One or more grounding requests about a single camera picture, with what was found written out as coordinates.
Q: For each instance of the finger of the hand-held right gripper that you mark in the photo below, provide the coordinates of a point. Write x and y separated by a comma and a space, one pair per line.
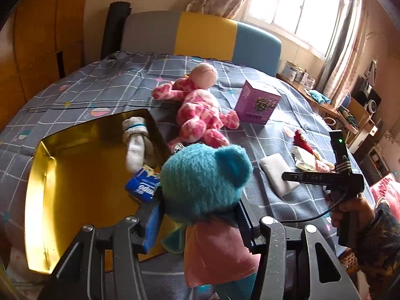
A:
295, 177

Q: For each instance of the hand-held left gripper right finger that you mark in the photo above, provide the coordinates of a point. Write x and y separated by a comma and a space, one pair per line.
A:
269, 240

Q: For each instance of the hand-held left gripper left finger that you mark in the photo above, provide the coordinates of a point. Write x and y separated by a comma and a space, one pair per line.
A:
152, 225

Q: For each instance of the white soft pad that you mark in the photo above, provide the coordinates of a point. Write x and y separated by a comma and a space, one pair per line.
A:
278, 175

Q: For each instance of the yellow mesh cloth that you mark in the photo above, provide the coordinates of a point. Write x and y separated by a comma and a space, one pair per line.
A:
304, 160

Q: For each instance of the red plush doll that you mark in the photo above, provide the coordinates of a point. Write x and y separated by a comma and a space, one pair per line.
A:
302, 140

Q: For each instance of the blue teddy bear pink dress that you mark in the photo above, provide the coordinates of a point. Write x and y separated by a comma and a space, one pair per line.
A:
200, 178

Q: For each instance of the gold tin box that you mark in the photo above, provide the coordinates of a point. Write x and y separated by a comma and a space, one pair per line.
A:
78, 178

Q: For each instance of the person's right forearm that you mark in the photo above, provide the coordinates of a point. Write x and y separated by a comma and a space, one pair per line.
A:
381, 240

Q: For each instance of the person's right hand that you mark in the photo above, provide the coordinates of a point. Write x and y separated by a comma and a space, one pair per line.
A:
347, 210

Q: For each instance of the blue tissue packet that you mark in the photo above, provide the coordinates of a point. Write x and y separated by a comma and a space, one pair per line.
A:
142, 187

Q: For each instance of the pink pillow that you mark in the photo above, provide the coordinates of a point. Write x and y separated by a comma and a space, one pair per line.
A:
384, 190

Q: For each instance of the grey checked bed sheet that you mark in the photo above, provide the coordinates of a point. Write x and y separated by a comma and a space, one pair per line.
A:
250, 137

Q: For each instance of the wooden chair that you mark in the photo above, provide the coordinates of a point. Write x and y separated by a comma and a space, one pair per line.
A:
359, 118

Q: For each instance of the wooden desk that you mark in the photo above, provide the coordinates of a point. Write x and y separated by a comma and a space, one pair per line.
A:
322, 107

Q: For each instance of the white sock blue stripe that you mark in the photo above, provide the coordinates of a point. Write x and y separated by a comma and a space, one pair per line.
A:
137, 150

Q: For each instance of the teal plush toy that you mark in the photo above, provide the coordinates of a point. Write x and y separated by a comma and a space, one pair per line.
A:
318, 96

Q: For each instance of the purple cardboard box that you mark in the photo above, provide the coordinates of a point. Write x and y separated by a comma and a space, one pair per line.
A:
254, 103

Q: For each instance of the group of tins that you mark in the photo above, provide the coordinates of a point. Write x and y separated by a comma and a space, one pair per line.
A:
295, 73

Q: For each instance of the pink spotted giraffe plush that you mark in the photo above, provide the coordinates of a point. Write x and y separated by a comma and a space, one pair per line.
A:
197, 106

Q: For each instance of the window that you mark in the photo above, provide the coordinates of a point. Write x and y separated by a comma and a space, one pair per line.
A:
297, 9

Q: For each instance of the grey yellow blue headboard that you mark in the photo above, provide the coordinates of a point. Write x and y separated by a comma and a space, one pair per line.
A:
203, 34

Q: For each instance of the wooden wardrobe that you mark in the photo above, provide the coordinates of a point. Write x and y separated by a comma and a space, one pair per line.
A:
40, 37

